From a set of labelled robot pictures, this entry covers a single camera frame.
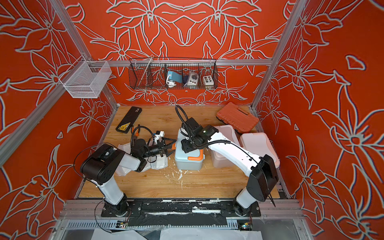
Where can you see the orange handled pliers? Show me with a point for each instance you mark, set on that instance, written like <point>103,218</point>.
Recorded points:
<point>135,134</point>

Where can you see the black warning label case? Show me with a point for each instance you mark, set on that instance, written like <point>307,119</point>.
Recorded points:
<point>128,120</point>

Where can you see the aluminium frame post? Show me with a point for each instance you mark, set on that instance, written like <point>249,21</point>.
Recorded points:
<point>85,55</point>
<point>288,30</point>

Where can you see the white device with dials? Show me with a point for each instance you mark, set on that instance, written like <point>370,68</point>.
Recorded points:
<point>193,79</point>

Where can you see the aluminium horizontal back rail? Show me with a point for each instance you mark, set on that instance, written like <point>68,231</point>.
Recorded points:
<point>219,63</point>

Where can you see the blue item in basket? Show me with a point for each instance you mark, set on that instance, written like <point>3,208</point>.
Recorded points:
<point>174,77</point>

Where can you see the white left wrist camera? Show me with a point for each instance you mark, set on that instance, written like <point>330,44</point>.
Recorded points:
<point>158,136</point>

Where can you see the aluminium frame post left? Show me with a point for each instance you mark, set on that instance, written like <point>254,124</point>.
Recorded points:
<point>85,55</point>

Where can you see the white wire mesh basket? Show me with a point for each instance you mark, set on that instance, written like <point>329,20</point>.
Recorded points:
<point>86,82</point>

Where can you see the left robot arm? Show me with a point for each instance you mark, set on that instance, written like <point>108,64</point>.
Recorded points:
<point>138,156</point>

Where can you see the white button box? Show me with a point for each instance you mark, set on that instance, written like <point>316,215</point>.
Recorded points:
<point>208,81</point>

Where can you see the gauze packet clear wrapper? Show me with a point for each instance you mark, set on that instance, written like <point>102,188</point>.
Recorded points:
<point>126,148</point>

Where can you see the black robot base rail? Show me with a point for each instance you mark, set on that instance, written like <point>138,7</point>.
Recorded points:
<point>222,207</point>

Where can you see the pink medicine chest box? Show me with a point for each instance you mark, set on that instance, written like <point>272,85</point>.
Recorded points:
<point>218,153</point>

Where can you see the grey orange medicine chest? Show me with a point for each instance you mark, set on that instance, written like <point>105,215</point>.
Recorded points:
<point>191,161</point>

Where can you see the white pink first aid kit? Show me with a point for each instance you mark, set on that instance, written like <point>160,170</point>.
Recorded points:
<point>259,144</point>

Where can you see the red plastic tool case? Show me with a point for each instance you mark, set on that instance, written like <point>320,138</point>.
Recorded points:
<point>240,120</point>

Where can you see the black wire wall basket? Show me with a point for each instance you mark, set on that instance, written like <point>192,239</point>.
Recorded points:
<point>153,76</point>

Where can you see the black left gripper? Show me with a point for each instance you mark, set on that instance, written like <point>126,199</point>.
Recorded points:
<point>160,148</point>

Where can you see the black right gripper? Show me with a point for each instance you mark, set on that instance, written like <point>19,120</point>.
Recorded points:
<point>186,149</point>

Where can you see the aluminium frame post right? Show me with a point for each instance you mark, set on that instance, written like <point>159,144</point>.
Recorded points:
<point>288,30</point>

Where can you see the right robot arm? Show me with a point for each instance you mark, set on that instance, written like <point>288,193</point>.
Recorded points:
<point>261,170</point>

